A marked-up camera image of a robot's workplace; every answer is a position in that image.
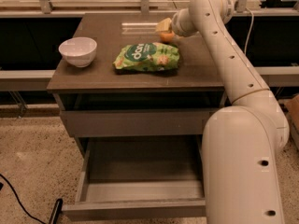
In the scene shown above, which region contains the black floor cable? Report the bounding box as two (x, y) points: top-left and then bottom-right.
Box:
(0, 173), (47, 224)

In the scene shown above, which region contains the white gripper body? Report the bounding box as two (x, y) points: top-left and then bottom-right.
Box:
(171, 8), (198, 37)

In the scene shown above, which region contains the open middle drawer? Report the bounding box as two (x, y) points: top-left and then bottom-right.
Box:
(63, 135), (206, 221)

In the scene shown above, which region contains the grey drawer cabinet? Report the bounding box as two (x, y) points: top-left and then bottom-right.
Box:
(46, 12), (235, 158)

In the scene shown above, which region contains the cardboard box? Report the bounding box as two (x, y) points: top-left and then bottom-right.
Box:
(285, 94), (299, 149)

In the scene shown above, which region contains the black object on floor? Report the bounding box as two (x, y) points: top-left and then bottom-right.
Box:
(49, 198), (63, 224)

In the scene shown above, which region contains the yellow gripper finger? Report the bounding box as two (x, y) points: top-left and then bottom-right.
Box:
(155, 18), (172, 33)

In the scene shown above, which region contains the white cable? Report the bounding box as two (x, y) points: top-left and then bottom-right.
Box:
(243, 7), (255, 56)

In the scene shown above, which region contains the metal railing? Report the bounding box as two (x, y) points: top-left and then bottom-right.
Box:
(0, 0), (299, 19)

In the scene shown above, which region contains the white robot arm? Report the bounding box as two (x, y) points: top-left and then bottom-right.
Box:
(157, 0), (290, 224)

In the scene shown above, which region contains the white ceramic bowl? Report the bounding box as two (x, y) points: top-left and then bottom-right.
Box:
(59, 37), (97, 67)

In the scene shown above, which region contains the closed grey top drawer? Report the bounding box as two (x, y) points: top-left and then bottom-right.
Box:
(61, 108), (217, 137)

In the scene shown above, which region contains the green snack bag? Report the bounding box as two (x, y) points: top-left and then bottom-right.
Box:
(113, 42), (179, 72)

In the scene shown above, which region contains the orange fruit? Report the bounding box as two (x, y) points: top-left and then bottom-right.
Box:
(159, 32), (175, 43)

